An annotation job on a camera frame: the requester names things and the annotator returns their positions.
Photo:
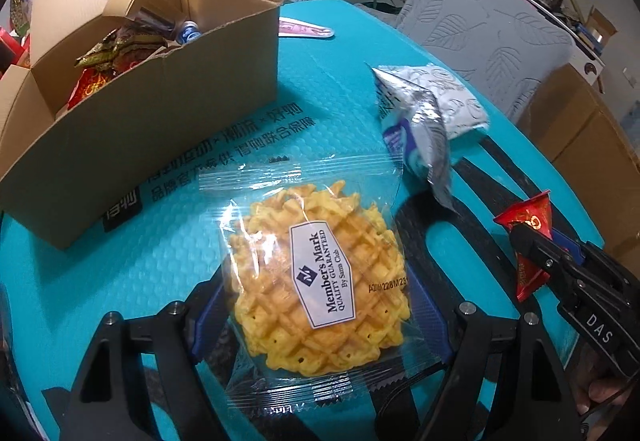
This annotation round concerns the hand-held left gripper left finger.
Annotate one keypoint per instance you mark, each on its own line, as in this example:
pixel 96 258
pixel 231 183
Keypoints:
pixel 207 321

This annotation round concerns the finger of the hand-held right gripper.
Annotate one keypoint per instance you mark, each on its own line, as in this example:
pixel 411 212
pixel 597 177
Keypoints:
pixel 537 251
pixel 569 246

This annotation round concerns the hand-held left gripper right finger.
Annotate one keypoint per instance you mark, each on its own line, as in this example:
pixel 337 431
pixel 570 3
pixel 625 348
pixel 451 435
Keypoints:
pixel 432 331

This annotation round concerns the red gold candy packet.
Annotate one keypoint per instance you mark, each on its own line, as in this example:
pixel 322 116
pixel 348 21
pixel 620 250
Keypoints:
pixel 530 221

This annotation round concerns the clear waffle packet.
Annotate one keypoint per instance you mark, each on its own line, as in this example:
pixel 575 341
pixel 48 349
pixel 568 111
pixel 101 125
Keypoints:
pixel 320 271

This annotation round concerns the person's right hand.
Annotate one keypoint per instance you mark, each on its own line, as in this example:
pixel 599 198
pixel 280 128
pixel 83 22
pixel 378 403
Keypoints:
pixel 595 391

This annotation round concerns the large brown cardboard box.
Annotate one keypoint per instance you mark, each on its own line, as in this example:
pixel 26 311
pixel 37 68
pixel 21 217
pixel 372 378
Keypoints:
pixel 590 136

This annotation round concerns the silver blue snack packet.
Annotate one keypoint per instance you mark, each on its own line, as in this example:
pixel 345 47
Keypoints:
pixel 420 136

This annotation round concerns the white patterned snack packet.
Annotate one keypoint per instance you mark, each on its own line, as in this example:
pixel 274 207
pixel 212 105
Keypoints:
pixel 462 103

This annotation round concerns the small cardboard box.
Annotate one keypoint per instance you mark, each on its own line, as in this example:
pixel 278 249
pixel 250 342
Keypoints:
pixel 597 28

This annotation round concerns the red yellow snack packet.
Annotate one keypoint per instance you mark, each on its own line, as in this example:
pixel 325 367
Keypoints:
pixel 92 81

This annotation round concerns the blue white round packet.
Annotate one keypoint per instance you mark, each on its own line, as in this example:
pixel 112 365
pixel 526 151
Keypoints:
pixel 187 32

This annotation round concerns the pink flat item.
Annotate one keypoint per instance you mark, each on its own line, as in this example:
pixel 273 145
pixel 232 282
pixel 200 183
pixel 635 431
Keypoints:
pixel 305 28

